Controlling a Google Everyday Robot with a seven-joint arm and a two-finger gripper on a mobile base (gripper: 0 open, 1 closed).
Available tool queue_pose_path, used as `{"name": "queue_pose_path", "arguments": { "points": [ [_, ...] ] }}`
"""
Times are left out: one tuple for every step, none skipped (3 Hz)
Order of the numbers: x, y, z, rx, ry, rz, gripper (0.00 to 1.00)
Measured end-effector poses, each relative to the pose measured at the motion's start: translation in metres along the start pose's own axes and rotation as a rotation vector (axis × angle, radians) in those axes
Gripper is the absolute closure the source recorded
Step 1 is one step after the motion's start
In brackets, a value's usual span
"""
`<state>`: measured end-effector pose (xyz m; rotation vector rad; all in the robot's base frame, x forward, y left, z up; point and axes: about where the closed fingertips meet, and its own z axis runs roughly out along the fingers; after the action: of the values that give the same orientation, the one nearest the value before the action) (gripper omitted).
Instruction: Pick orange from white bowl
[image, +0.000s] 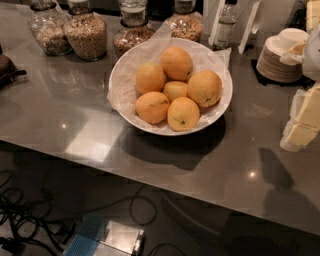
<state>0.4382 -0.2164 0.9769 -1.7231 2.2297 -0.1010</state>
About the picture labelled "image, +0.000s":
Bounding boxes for white ceramic bowl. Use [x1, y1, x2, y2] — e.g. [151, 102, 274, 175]
[108, 37, 234, 137]

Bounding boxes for dark brown object left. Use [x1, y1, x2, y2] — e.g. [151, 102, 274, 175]
[0, 46, 27, 89]

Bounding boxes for orange at bowl top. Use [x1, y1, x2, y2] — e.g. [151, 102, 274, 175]
[160, 46, 193, 81]

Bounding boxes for glass jar far left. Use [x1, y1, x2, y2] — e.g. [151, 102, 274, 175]
[28, 0, 72, 56]

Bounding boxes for glass jar of granola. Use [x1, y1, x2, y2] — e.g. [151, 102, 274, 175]
[113, 0, 154, 58]

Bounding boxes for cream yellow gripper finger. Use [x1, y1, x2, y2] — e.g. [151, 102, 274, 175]
[280, 83, 320, 152]

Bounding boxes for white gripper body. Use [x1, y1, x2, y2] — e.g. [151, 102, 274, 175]
[279, 24, 320, 83]

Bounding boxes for white cup on saucers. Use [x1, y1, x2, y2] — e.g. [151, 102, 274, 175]
[265, 28, 308, 56]

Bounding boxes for glass jar behind bowl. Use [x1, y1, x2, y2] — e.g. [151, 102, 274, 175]
[165, 0, 203, 42]

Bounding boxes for white paper bowl liner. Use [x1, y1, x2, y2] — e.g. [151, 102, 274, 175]
[106, 20, 232, 133]

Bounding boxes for black tray under saucers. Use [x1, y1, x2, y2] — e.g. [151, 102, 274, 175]
[251, 59, 315, 89]

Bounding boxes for blue and silver box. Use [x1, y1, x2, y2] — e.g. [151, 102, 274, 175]
[63, 214, 144, 256]

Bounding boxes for stack of white saucers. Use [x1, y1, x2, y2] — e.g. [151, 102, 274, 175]
[256, 36, 302, 83]

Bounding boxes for glass jar of grains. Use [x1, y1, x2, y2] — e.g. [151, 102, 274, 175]
[63, 0, 107, 61]

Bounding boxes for orange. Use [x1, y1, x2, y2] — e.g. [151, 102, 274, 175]
[160, 46, 193, 81]
[188, 70, 222, 108]
[162, 81, 188, 102]
[135, 91, 170, 124]
[167, 97, 200, 132]
[135, 62, 166, 94]

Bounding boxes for black cables on floor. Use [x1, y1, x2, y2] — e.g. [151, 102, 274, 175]
[0, 169, 188, 256]

